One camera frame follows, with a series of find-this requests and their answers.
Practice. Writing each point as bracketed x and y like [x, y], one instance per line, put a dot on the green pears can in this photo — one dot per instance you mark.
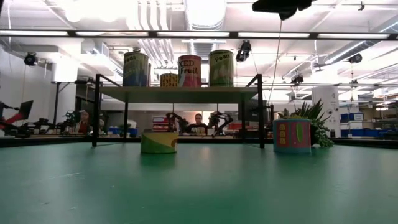
[221, 71]

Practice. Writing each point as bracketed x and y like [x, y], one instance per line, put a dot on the red orange mixed fruit can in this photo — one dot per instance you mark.
[189, 73]

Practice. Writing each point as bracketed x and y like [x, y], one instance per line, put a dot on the blue pink corn can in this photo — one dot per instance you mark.
[292, 137]

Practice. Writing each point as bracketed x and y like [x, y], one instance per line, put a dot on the yellow black beans can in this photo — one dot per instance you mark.
[168, 81]

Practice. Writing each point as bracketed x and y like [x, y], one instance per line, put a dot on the blue green peas can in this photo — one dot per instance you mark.
[135, 71]

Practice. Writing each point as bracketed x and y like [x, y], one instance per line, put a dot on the black background robot arm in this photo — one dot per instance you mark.
[222, 118]
[175, 118]

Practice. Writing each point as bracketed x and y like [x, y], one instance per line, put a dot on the wooden shelf with black legs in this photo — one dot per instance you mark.
[186, 93]

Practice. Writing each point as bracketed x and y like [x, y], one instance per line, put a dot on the shelf of blue bins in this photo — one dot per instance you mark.
[357, 133]

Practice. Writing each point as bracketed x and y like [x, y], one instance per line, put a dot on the black ceiling spotlight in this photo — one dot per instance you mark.
[243, 51]
[355, 58]
[297, 79]
[30, 59]

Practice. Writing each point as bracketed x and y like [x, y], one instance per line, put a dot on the white pillar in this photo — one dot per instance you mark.
[329, 96]

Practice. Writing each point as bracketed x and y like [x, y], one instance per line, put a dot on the potted succulent plant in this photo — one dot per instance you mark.
[311, 112]

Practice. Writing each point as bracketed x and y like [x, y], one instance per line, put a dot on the person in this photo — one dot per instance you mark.
[84, 124]
[198, 124]

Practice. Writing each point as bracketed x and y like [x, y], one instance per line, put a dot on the short green yellow can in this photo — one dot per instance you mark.
[158, 143]

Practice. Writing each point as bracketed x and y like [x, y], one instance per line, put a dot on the black computer monitor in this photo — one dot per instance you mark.
[25, 109]

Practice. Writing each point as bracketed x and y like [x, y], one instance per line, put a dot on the green table mat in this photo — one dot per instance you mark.
[62, 186]

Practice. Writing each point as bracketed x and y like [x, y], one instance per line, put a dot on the black overhead frame bar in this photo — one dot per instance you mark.
[234, 35]

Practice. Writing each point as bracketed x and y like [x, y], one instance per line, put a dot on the silver ventilation duct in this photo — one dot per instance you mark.
[203, 51]

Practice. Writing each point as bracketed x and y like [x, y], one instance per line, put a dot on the black background table frame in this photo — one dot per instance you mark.
[56, 105]

